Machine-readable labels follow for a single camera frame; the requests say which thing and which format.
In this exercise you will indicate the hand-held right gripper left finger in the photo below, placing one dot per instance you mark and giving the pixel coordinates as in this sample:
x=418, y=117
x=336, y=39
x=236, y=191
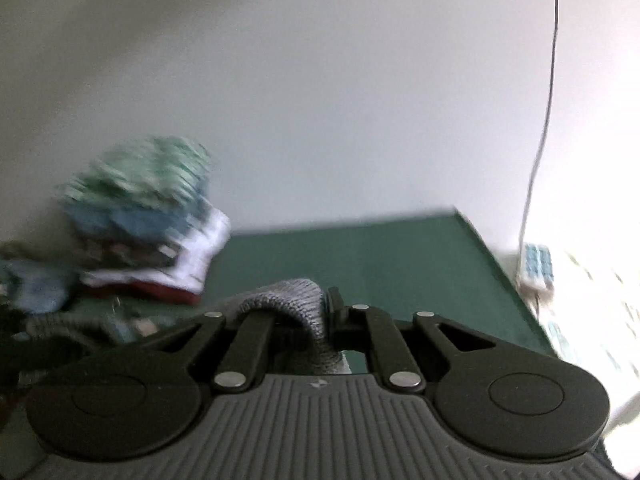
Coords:
x=250, y=345

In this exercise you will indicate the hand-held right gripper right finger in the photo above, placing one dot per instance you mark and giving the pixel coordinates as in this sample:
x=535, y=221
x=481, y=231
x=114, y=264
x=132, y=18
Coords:
x=336, y=310

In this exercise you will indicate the grey knitted striped sweater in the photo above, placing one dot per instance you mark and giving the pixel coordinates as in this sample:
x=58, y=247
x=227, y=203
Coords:
x=295, y=300

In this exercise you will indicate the dark red folded garment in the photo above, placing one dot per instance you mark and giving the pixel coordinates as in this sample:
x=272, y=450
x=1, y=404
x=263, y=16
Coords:
x=160, y=291

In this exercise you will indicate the white folded garment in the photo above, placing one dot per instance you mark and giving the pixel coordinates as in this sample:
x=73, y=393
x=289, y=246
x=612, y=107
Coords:
x=205, y=245

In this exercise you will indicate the dark patterned folded garment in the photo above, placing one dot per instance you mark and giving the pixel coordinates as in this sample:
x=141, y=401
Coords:
x=120, y=252

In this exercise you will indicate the blue folded garment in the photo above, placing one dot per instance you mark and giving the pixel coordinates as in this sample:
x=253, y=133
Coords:
x=130, y=222

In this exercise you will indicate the green striped folded shirt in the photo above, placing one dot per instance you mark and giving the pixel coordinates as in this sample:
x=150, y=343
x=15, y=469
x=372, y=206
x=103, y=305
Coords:
x=145, y=170

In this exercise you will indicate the blue patterned cloth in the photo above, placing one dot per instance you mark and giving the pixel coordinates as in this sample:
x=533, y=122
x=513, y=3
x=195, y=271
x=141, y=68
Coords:
x=537, y=265

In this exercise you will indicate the blue patterned pillow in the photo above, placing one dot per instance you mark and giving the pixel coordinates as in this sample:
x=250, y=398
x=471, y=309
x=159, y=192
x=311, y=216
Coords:
x=35, y=287

